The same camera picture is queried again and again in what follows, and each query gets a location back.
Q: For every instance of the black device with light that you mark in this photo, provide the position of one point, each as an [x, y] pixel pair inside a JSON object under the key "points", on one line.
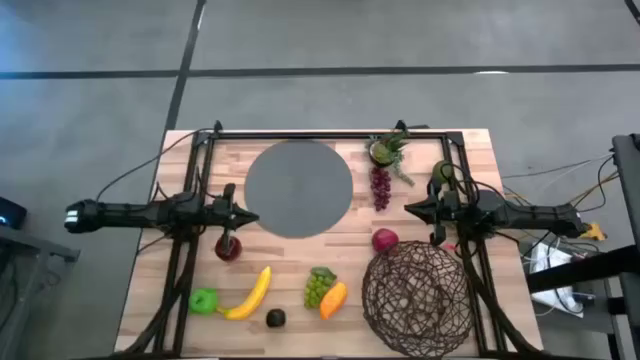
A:
{"points": [[12, 214]]}

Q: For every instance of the purple grape bunch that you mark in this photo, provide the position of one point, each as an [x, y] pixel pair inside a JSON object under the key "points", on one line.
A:
{"points": [[381, 187]]}

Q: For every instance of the dark avocado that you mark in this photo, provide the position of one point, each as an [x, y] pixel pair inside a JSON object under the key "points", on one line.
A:
{"points": [[275, 317]]}

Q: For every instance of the small red tag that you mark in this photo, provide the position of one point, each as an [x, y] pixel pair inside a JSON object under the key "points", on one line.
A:
{"points": [[450, 246]]}

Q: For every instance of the yellow connector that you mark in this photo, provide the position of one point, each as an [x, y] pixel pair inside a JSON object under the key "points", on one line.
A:
{"points": [[595, 232]]}

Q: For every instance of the round grey mat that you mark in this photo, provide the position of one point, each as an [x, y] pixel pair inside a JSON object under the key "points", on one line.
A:
{"points": [[298, 187]]}

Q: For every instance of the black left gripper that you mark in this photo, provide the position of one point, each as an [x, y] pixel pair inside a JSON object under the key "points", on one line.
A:
{"points": [[225, 215]]}

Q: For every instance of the dark red apple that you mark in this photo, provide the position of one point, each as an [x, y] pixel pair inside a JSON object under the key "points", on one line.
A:
{"points": [[236, 253]]}

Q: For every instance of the potted succulent plant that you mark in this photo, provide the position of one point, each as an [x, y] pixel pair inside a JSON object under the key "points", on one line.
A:
{"points": [[382, 152]]}

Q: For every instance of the black metal bar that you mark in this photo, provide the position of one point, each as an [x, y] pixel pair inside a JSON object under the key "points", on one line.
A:
{"points": [[585, 270]]}

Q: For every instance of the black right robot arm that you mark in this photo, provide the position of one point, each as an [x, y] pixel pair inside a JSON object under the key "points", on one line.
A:
{"points": [[525, 215]]}

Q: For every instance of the green grape bunch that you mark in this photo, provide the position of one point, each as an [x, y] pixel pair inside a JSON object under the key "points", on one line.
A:
{"points": [[315, 292]]}

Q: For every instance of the green apple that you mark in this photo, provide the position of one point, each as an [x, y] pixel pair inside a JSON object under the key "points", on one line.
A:
{"points": [[202, 301]]}

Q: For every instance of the black aluminium table frame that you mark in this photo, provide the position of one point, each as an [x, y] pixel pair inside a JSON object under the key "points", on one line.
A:
{"points": [[325, 135]]}

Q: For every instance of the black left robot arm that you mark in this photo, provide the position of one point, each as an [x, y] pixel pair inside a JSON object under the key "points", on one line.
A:
{"points": [[125, 215]]}

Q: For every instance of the black desk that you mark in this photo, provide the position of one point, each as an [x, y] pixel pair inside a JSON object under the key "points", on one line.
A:
{"points": [[627, 180]]}

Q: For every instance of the orange mango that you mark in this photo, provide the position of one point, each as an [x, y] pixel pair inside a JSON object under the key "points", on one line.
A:
{"points": [[332, 300]]}

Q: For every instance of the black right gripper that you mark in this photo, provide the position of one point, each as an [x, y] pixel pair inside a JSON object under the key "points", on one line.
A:
{"points": [[444, 212]]}

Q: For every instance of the grey side table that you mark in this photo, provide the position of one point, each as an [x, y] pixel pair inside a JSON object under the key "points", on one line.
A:
{"points": [[30, 250]]}

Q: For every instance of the yellow banana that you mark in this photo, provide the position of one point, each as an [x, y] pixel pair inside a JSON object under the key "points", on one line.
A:
{"points": [[252, 300]]}

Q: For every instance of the white paper sheet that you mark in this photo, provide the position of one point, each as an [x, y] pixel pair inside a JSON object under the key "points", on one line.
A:
{"points": [[545, 260]]}

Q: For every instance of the green pear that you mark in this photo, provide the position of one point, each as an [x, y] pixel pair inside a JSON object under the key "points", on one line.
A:
{"points": [[442, 172]]}

